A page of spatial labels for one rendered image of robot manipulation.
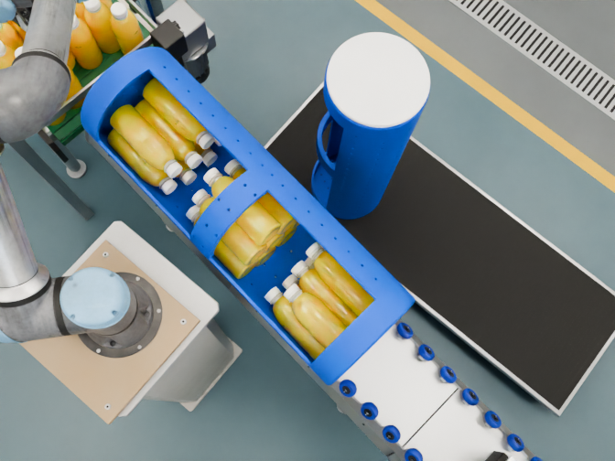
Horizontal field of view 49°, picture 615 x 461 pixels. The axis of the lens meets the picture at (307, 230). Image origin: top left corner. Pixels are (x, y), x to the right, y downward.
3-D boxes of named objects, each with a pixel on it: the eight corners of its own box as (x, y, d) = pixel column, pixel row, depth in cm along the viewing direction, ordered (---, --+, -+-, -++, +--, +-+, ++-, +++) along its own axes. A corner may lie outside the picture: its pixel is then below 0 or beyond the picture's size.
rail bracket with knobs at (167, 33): (166, 72, 194) (160, 53, 184) (149, 55, 195) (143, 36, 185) (192, 50, 196) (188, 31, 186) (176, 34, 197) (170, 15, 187)
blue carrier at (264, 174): (329, 384, 170) (328, 390, 142) (102, 145, 184) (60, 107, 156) (409, 305, 172) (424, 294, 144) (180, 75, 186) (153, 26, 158)
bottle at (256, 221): (269, 242, 160) (213, 187, 164) (286, 221, 157) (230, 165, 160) (253, 250, 154) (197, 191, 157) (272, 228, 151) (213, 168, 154)
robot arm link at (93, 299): (139, 331, 139) (125, 321, 126) (72, 340, 138) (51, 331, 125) (135, 274, 142) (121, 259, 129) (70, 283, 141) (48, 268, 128)
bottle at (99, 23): (128, 42, 196) (112, 4, 177) (110, 58, 194) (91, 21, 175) (111, 27, 197) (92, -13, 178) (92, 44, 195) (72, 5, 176)
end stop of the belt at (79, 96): (48, 126, 183) (43, 122, 180) (46, 124, 183) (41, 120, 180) (161, 37, 191) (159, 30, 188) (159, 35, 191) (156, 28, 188)
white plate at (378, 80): (402, 17, 185) (401, 19, 187) (309, 53, 182) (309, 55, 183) (448, 102, 179) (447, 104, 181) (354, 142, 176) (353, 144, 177)
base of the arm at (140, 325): (113, 363, 147) (102, 359, 137) (70, 312, 149) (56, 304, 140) (167, 316, 150) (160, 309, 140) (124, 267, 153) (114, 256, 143)
